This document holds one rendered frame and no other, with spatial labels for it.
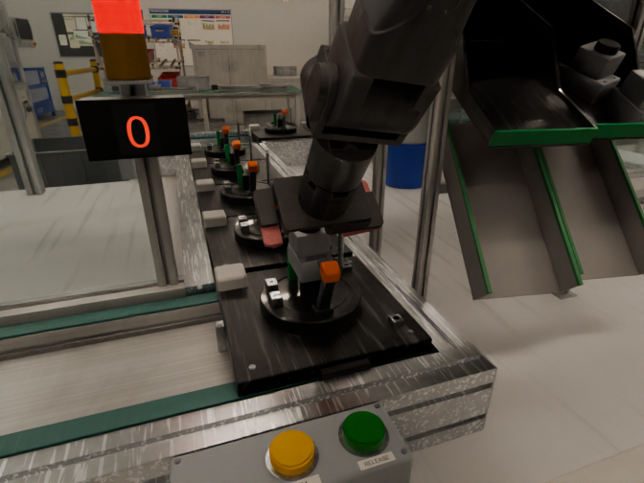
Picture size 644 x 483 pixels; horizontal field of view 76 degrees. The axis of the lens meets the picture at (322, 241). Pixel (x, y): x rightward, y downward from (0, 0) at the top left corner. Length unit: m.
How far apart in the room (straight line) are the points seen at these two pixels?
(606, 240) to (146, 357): 0.69
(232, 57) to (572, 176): 7.28
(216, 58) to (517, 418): 7.51
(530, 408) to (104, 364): 0.57
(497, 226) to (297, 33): 10.59
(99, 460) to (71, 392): 0.17
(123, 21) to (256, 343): 0.40
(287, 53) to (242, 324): 10.63
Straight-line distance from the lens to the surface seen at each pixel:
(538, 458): 0.60
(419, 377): 0.50
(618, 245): 0.77
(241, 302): 0.60
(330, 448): 0.42
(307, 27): 11.14
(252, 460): 0.42
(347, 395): 0.47
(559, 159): 0.79
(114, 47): 0.56
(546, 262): 0.66
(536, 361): 0.73
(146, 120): 0.56
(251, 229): 0.78
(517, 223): 0.66
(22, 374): 0.67
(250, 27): 11.03
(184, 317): 0.67
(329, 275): 0.46
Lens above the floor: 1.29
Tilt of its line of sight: 25 degrees down
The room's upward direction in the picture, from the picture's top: straight up
